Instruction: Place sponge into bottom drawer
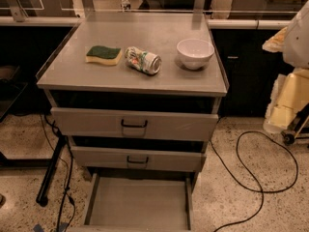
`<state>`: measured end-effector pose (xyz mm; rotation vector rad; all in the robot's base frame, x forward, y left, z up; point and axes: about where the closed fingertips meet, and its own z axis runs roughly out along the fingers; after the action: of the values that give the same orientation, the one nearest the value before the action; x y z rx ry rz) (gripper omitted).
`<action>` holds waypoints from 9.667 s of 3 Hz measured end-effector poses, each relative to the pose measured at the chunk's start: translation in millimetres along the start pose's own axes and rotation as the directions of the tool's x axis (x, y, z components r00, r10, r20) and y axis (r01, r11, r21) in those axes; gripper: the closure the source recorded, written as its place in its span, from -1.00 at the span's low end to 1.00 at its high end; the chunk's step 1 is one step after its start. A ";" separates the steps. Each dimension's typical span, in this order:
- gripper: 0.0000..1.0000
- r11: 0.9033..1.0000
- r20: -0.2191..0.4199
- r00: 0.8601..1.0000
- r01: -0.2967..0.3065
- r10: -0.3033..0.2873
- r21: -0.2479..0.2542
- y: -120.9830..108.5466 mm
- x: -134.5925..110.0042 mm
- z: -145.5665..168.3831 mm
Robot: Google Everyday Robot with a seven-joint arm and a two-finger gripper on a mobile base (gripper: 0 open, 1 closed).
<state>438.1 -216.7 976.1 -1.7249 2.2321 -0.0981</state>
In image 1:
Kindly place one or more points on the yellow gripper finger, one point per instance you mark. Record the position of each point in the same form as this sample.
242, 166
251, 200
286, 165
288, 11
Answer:
289, 95
276, 42

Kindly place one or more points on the yellow green sponge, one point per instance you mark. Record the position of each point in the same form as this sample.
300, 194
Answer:
104, 55

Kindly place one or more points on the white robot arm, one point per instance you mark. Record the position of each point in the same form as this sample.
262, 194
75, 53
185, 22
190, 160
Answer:
296, 44

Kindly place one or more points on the grey metal drawer cabinet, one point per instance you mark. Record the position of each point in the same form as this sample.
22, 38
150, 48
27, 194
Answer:
71, 82

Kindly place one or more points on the open bottom grey drawer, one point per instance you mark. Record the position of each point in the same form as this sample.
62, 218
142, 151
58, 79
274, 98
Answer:
117, 204

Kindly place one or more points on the middle grey drawer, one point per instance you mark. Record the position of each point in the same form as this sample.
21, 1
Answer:
138, 159

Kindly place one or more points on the top grey drawer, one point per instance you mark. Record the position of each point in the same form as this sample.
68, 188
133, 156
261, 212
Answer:
134, 124

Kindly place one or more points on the black wheeled cart base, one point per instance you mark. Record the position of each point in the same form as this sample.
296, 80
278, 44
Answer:
298, 128

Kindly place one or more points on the white bowl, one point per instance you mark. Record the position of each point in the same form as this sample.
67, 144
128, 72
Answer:
195, 53

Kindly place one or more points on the crushed soda can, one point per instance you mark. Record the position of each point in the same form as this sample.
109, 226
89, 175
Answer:
143, 60

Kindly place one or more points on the clear water bottle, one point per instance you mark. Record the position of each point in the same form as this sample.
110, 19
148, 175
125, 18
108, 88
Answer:
125, 5

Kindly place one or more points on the black table leg stand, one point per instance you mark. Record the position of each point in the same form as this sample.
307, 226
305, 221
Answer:
48, 164

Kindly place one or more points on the blue tape piece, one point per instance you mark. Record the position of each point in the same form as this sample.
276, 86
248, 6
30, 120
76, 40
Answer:
62, 228

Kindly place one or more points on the white horizontal rail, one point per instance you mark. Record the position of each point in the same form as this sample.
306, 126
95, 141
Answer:
213, 23

